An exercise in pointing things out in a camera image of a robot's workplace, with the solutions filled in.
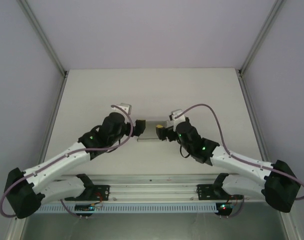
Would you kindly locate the white paper box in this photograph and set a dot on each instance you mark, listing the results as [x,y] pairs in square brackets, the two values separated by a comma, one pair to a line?
[151,130]

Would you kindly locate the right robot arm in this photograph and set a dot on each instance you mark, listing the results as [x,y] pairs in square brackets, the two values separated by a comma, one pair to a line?
[241,162]

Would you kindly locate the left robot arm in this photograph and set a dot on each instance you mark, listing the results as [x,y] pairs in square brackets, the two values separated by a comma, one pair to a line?
[54,165]

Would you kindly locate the grey metal panel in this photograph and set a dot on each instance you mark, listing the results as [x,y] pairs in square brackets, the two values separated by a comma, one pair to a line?
[151,226]

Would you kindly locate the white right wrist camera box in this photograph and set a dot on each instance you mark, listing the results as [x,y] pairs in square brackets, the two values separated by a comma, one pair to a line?
[175,117]

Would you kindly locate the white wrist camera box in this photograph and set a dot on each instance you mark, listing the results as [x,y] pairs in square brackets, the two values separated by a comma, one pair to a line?
[175,117]
[124,108]

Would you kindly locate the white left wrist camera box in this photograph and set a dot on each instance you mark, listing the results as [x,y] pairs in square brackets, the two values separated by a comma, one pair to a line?
[124,108]

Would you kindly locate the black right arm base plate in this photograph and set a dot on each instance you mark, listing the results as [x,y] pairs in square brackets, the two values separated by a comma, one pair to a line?
[204,192]

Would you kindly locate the aluminium mounting rail beam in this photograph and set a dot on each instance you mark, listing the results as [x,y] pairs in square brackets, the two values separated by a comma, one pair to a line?
[151,190]

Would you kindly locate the aluminium table side rail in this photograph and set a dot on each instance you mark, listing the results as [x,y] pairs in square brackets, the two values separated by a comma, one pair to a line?
[53,120]
[252,120]

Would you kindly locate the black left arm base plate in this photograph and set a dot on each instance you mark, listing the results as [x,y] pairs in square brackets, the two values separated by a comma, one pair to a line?
[104,192]

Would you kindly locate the aluminium frame post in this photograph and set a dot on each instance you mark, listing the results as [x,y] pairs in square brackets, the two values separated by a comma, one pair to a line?
[258,37]
[45,37]

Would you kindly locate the aluminium frame leg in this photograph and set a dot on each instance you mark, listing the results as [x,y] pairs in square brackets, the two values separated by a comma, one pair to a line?
[14,228]
[289,226]

